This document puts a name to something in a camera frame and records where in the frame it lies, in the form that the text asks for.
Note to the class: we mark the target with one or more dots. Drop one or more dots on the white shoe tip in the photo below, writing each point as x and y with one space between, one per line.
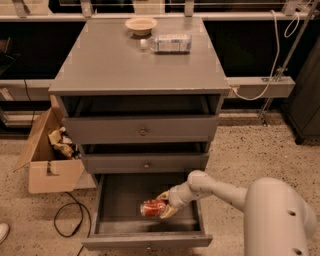
4 231

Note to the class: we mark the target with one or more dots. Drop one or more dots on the white wall rail ledge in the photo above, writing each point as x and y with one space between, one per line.
249 87

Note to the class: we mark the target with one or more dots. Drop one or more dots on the grey drawer cabinet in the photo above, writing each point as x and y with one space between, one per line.
110 75

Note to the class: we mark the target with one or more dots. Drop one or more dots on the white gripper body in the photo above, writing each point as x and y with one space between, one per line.
175 197

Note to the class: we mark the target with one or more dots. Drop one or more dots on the beige bowl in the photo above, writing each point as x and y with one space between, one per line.
141 26

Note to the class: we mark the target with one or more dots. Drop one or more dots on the metal diagonal pole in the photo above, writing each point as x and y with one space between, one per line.
275 76

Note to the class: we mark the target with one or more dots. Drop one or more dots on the middle grey drawer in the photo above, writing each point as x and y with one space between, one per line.
144 163

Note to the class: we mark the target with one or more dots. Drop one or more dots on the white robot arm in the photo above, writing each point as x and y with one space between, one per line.
277 220

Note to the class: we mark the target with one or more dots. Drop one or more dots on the red coke can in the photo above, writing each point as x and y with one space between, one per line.
153 208

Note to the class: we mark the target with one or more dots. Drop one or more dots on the open bottom grey drawer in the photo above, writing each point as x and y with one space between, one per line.
118 223

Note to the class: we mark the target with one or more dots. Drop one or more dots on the clear plastic water bottle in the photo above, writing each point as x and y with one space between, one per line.
168 43

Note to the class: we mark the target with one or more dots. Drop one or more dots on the crumpled wrappers in box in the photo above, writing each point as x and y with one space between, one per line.
61 142

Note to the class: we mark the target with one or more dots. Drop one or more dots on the open cardboard box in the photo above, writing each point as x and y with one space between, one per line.
47 172

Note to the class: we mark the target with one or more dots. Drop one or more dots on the dark grey side cabinet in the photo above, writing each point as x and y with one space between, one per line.
302 112

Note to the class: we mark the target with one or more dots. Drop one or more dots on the top grey drawer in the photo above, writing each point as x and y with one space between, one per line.
116 130

